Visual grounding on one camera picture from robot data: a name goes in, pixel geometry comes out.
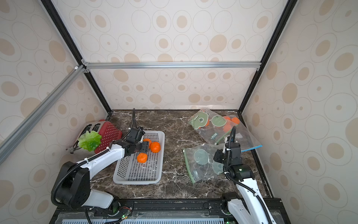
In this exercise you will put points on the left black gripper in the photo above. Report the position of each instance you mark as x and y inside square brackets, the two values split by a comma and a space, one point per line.
[145, 146]

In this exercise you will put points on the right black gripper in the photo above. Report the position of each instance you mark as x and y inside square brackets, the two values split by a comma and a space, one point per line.
[221, 157]

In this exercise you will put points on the orange toy mandarin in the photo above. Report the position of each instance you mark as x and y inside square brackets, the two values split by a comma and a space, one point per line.
[155, 147]
[148, 141]
[142, 158]

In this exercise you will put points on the green-seal clear zip-top bag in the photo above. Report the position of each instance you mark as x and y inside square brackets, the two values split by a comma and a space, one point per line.
[209, 125]

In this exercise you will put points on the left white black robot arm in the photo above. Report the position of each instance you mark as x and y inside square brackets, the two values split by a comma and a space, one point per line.
[72, 186]

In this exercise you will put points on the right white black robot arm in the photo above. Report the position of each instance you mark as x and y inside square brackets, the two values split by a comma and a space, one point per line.
[249, 207]

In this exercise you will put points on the blue-seal clear zip-top bag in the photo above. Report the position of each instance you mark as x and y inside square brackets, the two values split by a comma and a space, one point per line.
[244, 137]

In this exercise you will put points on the green toy lettuce leaf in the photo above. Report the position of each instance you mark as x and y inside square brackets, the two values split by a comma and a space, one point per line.
[89, 140]

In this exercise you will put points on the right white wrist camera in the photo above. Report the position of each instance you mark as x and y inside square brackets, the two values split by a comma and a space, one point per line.
[225, 146]

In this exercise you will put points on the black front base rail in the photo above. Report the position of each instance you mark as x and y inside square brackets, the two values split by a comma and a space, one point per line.
[171, 208]

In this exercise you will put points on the silver aluminium back rail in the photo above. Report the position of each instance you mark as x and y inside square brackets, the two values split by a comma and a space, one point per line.
[169, 65]

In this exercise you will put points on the silver aluminium rail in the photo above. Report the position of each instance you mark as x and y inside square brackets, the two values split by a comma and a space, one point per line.
[169, 65]
[15, 138]

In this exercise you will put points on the silver aluminium left rail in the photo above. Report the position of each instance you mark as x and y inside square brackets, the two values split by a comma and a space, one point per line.
[15, 138]

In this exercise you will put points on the black left corner post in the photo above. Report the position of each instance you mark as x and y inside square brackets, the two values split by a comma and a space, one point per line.
[63, 31]

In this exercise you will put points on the black corner post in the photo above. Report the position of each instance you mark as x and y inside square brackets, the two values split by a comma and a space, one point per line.
[63, 31]
[284, 18]

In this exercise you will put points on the black right corner post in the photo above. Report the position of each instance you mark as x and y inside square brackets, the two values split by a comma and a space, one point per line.
[284, 18]

